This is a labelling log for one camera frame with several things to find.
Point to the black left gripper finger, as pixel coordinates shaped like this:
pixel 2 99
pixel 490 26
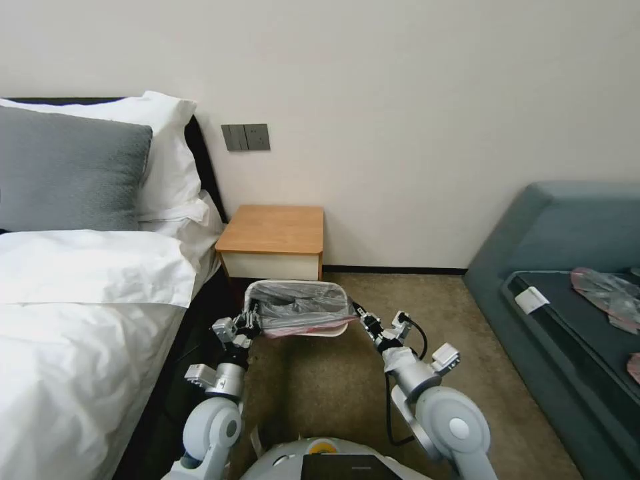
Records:
pixel 254 329
pixel 248 317

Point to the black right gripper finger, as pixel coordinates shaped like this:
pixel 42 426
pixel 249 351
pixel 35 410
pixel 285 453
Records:
pixel 372 316
pixel 357 309

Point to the clear grey garbage bag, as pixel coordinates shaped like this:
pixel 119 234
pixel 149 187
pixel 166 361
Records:
pixel 300 305

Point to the white trash can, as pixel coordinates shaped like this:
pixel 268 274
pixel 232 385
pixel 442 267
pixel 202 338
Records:
pixel 305 332

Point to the crumpled pink-striped plastic bag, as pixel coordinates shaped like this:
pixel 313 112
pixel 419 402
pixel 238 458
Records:
pixel 607 297

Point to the small pink plastic bag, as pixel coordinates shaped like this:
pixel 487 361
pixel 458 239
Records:
pixel 634 367

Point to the wooden white nightstand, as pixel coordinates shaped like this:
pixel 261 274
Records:
pixel 272 227

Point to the flat white pillow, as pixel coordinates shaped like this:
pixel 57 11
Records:
pixel 197 220

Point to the white robot front shell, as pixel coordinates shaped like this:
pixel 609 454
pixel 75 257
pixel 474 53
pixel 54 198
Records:
pixel 325 460

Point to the white duvet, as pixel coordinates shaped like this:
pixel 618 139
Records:
pixel 85 325

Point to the small white card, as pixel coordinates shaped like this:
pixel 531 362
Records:
pixel 532 300

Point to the black bed headboard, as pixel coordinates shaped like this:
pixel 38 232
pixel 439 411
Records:
pixel 202 155

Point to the large white pillow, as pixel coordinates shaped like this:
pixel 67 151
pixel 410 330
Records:
pixel 167 150

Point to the dark sofa seat cushion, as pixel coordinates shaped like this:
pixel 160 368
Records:
pixel 575 330

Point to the teal green sofa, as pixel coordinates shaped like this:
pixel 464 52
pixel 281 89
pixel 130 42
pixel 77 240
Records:
pixel 555 225

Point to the grey textured pillow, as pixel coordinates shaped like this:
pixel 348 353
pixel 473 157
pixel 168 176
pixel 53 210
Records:
pixel 70 175

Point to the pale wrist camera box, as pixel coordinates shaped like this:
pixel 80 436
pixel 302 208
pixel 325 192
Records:
pixel 223 330
pixel 401 320

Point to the dark wall baseboard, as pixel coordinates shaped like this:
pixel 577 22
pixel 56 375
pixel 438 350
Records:
pixel 395 268

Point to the black bed frame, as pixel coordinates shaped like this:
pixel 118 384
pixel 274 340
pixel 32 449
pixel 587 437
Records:
pixel 170 350

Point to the grey wall switch panel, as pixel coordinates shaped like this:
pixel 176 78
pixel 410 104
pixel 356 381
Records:
pixel 246 137

